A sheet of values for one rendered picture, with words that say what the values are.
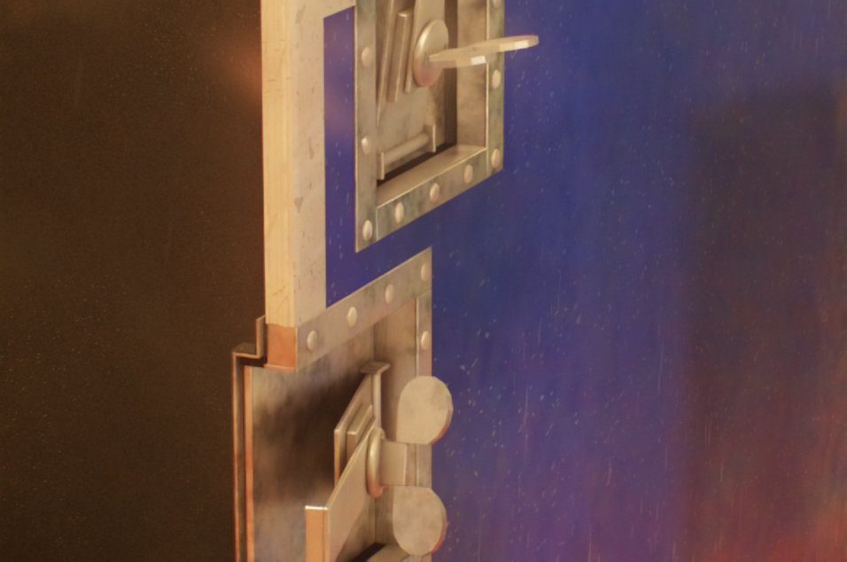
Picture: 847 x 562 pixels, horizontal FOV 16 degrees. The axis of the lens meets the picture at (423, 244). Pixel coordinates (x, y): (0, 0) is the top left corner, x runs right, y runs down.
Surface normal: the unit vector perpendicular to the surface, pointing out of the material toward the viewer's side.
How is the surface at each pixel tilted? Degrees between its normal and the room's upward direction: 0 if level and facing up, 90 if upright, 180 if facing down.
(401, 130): 98
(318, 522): 90
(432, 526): 75
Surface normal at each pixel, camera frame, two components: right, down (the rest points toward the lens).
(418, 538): -0.68, -0.07
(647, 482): 0.91, 0.11
